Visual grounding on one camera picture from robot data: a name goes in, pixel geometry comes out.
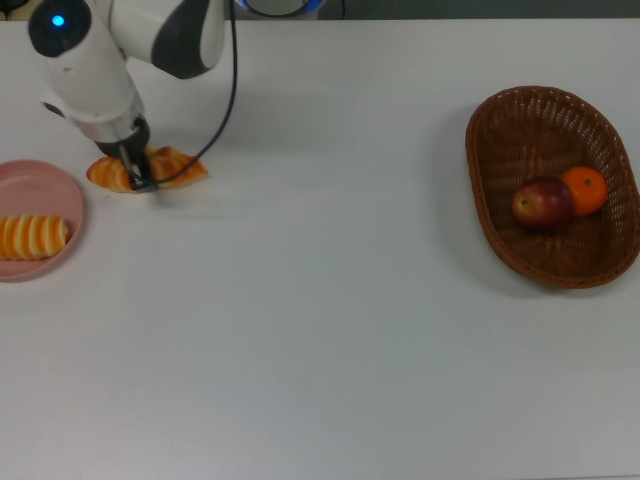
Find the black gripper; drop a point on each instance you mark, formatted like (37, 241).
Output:
(125, 140)

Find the braided toy bread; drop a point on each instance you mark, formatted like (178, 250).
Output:
(175, 165)

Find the ribbed toy bread loaf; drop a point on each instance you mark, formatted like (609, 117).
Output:
(30, 237)

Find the red toy apple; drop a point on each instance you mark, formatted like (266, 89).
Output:
(542, 202)

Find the toy orange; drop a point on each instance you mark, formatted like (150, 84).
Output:
(590, 192)

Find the round robot base blue light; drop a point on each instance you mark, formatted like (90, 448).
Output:
(280, 7)

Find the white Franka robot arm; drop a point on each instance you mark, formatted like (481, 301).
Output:
(90, 75)

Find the pink plate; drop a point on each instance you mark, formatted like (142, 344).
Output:
(30, 185)

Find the brown woven basket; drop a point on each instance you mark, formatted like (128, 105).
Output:
(525, 250)

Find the small black object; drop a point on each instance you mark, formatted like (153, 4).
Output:
(10, 4)

